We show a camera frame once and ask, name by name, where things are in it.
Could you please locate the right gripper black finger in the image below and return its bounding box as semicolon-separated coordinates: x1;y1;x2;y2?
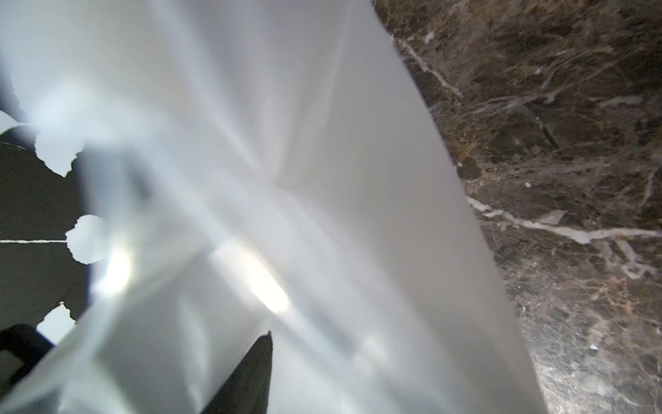
202;331;273;414

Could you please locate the clear zip-top bag top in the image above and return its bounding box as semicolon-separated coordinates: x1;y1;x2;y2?
1;1;546;413

